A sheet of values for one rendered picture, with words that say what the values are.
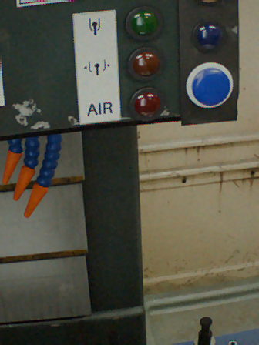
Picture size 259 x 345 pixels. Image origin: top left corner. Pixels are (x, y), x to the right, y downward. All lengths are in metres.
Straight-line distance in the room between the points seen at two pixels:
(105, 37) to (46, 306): 1.00
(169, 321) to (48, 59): 1.48
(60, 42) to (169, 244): 1.41
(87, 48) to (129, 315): 1.06
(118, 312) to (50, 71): 1.05
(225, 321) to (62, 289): 0.64
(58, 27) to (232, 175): 1.35
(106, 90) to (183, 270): 1.45
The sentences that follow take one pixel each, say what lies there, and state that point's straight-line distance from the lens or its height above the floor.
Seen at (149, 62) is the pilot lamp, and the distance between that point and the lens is 0.48.
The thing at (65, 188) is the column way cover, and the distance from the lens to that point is 1.25.
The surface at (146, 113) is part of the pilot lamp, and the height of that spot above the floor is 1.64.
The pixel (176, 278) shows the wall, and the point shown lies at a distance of 1.92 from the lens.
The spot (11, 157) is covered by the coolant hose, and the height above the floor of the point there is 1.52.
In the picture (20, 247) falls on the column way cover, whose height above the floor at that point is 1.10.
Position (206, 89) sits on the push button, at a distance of 0.50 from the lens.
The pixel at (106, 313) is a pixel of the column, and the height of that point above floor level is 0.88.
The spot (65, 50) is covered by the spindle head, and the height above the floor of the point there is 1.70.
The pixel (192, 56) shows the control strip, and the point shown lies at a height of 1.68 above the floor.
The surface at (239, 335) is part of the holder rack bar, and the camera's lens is 0.91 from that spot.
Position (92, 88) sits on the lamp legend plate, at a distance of 0.49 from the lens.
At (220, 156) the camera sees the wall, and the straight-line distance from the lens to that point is 1.74.
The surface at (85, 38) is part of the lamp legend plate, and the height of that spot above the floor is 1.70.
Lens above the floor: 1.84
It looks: 29 degrees down
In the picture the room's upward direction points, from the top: 3 degrees counter-clockwise
